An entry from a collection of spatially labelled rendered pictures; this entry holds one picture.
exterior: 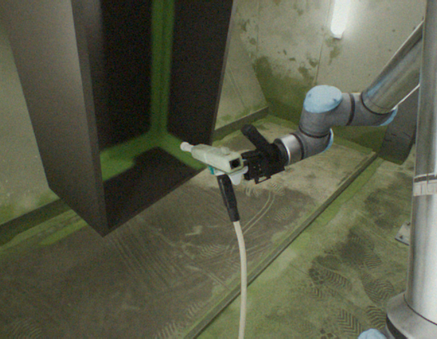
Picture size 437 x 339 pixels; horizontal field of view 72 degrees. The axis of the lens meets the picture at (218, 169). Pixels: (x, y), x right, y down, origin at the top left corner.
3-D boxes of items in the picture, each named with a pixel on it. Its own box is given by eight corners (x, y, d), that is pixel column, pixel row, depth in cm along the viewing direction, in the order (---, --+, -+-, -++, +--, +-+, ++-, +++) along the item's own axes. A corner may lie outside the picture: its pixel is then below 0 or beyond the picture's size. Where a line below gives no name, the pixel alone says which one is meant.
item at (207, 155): (262, 231, 77) (240, 145, 71) (246, 238, 75) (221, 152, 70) (204, 189, 122) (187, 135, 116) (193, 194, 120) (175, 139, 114)
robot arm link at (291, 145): (298, 134, 86) (279, 132, 94) (283, 140, 84) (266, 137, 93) (304, 164, 88) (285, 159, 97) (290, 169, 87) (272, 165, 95)
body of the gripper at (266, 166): (254, 185, 84) (289, 171, 87) (246, 156, 82) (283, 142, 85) (242, 179, 91) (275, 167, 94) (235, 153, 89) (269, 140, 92)
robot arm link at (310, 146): (318, 114, 94) (311, 137, 101) (285, 125, 90) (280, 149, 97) (339, 131, 88) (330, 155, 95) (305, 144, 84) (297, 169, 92)
